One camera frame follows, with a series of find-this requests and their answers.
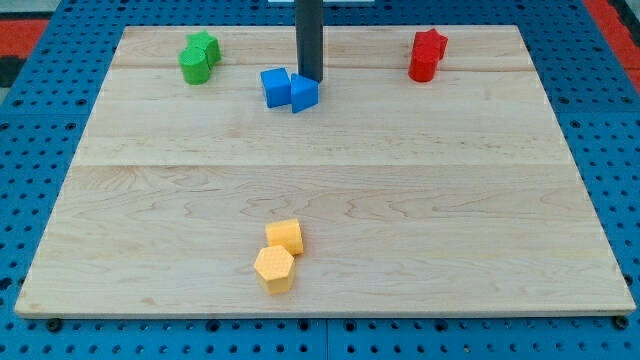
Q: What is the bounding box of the wooden board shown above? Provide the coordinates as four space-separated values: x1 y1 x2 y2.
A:
15 25 636 319

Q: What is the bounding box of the yellow cube block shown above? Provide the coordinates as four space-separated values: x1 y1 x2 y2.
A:
265 219 304 255

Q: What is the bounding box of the blue triangle block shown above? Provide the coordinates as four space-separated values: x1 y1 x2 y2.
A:
291 73 319 113

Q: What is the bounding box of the yellow hexagon block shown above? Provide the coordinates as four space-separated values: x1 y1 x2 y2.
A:
254 245 295 295

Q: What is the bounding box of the blue cube block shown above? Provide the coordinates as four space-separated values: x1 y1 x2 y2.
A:
260 68 291 108

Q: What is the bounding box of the red cylinder block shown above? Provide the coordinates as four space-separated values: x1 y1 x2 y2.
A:
408 46 440 82

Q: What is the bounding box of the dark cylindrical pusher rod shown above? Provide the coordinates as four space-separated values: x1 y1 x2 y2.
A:
294 0 323 83

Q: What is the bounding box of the green cylinder block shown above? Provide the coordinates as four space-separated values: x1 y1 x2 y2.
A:
178 47 211 85

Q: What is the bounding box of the red star block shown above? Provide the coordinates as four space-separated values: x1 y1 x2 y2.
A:
413 28 448 60

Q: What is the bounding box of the green star block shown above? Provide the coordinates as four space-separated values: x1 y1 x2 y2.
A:
186 30 222 69

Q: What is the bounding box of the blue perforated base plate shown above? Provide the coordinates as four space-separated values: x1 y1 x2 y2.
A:
1 0 639 359

